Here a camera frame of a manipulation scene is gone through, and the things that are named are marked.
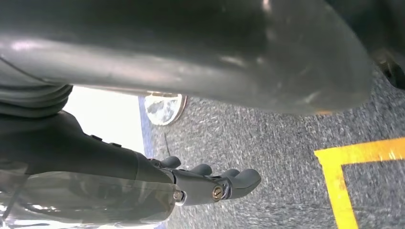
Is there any yellow floor tape square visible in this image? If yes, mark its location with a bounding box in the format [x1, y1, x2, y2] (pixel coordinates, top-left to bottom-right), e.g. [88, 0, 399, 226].
[314, 137, 405, 229]

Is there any black robot right leg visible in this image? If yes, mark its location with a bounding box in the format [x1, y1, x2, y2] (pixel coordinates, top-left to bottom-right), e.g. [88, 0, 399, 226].
[326, 0, 405, 90]

